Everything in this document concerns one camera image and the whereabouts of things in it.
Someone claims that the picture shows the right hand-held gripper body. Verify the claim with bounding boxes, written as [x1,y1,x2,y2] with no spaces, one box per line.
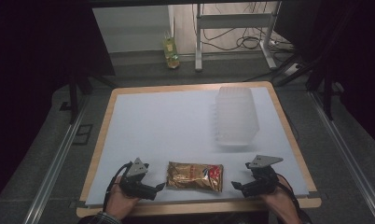
[244,154,285,197]

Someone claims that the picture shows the black metal stand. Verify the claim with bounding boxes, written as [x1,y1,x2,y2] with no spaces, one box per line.
[60,69,117,125]
[274,52,345,121]

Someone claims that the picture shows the white power strip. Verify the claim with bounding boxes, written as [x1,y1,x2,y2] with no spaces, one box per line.
[269,38,295,53]

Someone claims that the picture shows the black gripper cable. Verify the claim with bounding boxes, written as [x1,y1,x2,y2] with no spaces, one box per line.
[276,173,303,218]
[103,161,133,213]

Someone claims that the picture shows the white metal desk frame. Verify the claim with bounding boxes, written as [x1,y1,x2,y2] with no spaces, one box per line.
[194,0,283,73]

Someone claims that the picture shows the yellow-green drink bottle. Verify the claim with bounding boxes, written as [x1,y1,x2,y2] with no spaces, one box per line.
[162,30,181,70]

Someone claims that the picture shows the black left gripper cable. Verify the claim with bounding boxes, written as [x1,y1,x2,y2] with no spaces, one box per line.
[103,161,133,213]

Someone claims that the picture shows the black floor cables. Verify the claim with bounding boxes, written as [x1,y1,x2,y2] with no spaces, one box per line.
[191,2,294,54]

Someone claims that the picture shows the person's right hand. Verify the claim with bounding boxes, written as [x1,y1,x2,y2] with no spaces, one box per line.
[258,183,297,218]

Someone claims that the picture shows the aluminium floor rail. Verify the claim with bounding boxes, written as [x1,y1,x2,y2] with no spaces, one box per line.
[309,91,375,224]
[21,94,90,224]

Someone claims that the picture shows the golden snack packet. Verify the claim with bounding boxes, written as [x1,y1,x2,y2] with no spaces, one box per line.
[165,161,224,193]

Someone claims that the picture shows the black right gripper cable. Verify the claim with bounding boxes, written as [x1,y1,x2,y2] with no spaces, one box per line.
[276,173,303,218]

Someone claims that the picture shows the white board panel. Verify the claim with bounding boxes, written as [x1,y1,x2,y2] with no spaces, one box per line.
[91,5,175,54]

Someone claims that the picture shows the person's left hand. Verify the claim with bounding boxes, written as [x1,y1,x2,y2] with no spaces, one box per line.
[104,175,141,220]

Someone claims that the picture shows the clear plastic container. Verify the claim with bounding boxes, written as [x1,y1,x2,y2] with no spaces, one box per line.
[214,86,260,147]

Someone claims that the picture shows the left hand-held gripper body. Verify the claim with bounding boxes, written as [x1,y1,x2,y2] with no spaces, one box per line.
[118,157,153,199]

